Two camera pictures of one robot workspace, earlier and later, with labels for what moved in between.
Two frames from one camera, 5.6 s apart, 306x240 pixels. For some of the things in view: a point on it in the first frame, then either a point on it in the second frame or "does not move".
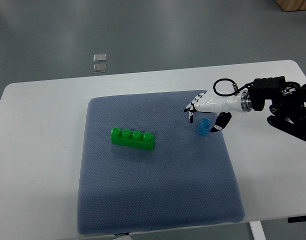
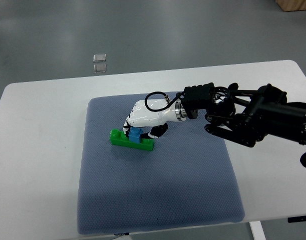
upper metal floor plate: (101, 57) does not move
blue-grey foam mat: (188, 181) does not move
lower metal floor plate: (99, 68) does not move
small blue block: (204, 127) to (135, 133)
